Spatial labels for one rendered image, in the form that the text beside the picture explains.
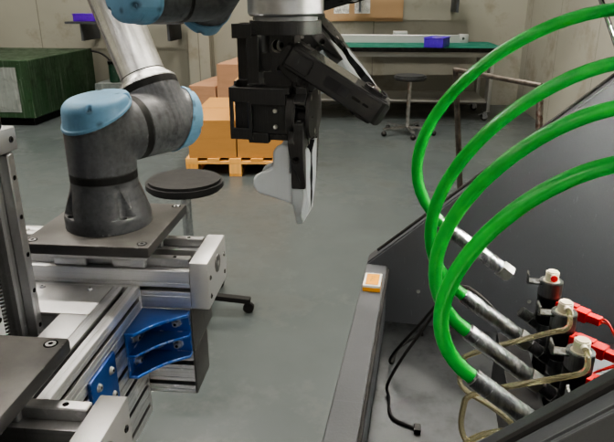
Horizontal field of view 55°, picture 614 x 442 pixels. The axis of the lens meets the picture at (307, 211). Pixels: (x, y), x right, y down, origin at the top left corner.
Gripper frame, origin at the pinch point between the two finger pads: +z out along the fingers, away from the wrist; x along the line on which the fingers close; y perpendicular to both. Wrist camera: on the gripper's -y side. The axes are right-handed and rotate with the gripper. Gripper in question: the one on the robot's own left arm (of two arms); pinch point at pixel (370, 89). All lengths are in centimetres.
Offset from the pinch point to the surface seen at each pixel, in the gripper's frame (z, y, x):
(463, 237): 24.2, 0.6, 7.2
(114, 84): -370, 349, -540
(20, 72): -397, 377, -428
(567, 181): 24.3, -13.5, 32.3
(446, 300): 27.0, 0.3, 31.5
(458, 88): 9.7, -10.2, 11.6
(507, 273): 30.9, -0.8, 5.3
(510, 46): 9.7, -17.2, 11.6
